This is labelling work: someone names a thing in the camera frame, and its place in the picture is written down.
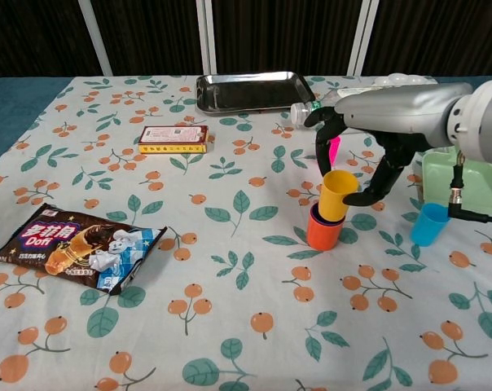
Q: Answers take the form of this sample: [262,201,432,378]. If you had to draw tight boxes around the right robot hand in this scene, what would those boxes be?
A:
[305,82,474,207]

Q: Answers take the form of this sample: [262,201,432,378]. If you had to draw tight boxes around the pink plastic cup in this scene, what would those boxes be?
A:
[327,136,341,169]

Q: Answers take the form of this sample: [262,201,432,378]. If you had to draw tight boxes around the yellow plastic cup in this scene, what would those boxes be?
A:
[318,169,360,217]

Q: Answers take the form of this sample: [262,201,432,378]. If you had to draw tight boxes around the light blue plastic cup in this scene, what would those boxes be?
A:
[411,202,451,248]

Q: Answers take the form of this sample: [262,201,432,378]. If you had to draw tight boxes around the white flower paint palette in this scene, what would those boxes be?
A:
[371,72,441,88]

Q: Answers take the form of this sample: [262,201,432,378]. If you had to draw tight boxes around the green plastic dustpan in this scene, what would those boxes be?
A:
[420,146,492,217]

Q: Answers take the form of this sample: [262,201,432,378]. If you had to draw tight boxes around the clear plastic water bottle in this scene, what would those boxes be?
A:
[290,86,371,130]

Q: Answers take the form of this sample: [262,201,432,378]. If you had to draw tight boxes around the stainless steel tray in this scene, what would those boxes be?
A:
[195,71,316,117]

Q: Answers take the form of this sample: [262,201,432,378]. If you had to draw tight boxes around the orange plastic cup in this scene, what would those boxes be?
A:
[305,204,347,251]

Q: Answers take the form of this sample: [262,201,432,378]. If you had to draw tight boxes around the red yellow card box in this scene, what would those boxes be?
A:
[138,125,210,155]

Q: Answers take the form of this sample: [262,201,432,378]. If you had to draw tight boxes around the floral leaf tablecloth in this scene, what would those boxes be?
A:
[0,75,492,391]

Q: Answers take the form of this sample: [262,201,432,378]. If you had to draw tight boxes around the brown snack bag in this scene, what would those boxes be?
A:
[0,202,169,296]

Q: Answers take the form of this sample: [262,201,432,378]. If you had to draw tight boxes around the white partition frame post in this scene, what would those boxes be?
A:
[77,0,113,77]
[195,0,218,77]
[346,0,380,77]

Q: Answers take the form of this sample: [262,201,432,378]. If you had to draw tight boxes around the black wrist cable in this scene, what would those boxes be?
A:
[447,150,492,224]

